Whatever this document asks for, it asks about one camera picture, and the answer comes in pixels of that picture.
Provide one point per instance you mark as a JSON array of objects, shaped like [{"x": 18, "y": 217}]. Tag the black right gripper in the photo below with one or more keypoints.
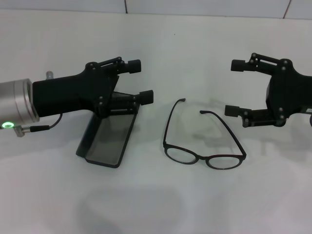
[{"x": 290, "y": 92}]

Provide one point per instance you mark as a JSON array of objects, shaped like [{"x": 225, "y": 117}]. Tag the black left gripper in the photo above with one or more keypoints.
[{"x": 63, "y": 92}]

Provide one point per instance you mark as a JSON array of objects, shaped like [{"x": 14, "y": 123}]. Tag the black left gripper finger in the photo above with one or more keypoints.
[{"x": 146, "y": 97}]

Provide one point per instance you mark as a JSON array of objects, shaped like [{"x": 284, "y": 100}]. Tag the black glasses case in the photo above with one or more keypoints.
[{"x": 109, "y": 139}]

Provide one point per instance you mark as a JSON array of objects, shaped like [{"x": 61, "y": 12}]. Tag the black glasses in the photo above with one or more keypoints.
[{"x": 202, "y": 157}]

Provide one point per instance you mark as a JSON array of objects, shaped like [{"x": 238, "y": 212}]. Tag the small silver connector stub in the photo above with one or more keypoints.
[{"x": 49, "y": 75}]

